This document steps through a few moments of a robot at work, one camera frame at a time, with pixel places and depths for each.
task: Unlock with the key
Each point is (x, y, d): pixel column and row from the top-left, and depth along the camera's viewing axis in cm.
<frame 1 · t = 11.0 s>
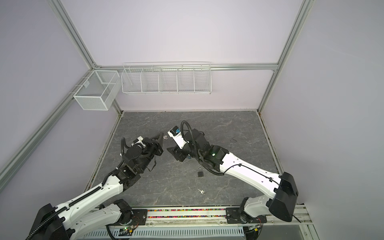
left hand: (164, 133, 71), fingers closed
right hand: (171, 146, 70), fingers open
grey padlock: (200, 173, 91), on the table

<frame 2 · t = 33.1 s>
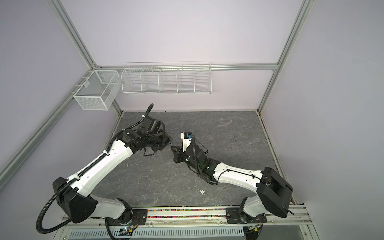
left hand: (171, 142, 75), fingers open
right hand: (170, 149, 74), fingers closed
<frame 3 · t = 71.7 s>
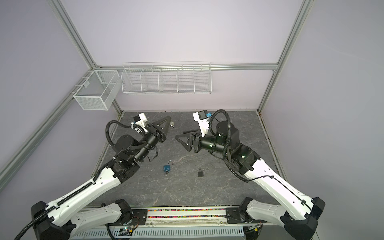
left hand: (171, 120, 59), fingers closed
right hand: (178, 137, 57), fingers open
blue padlock: (167, 167, 92), on the table
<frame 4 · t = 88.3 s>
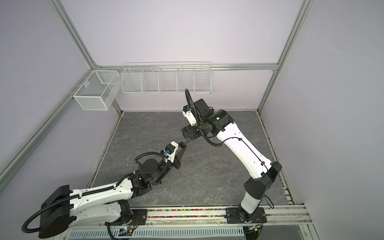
left hand: (182, 147, 70), fingers open
right hand: (191, 131, 72), fingers open
